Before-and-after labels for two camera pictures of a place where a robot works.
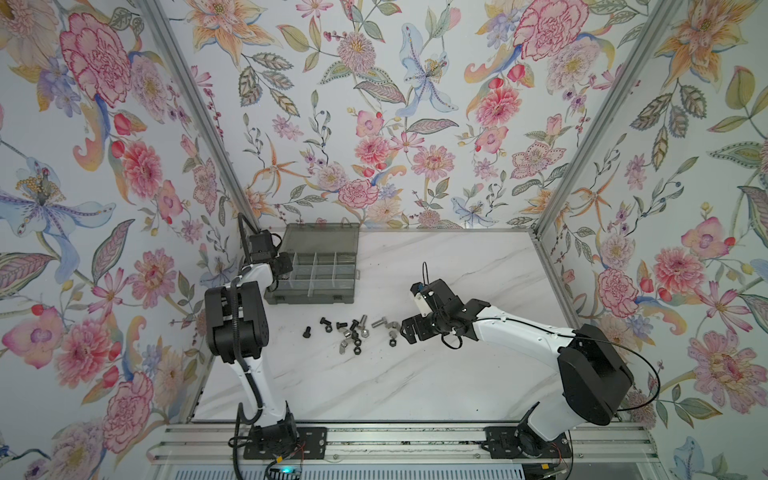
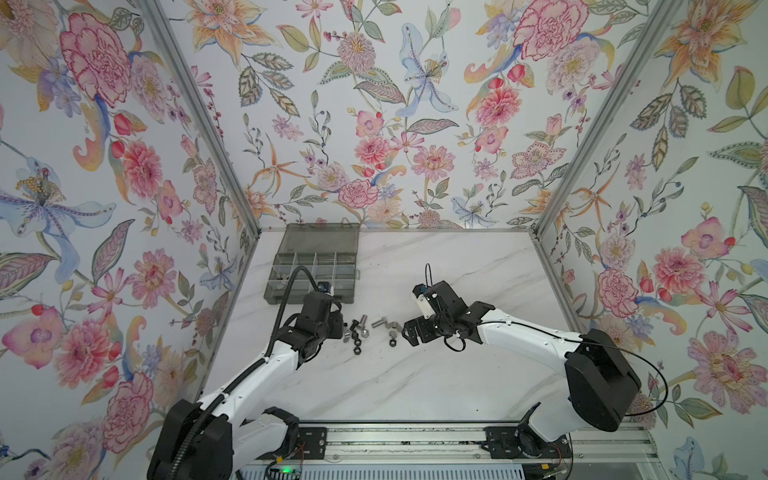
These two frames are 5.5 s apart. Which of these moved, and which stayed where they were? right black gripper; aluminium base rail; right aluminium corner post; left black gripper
Moved: left black gripper
Stayed: right black gripper; aluminium base rail; right aluminium corner post
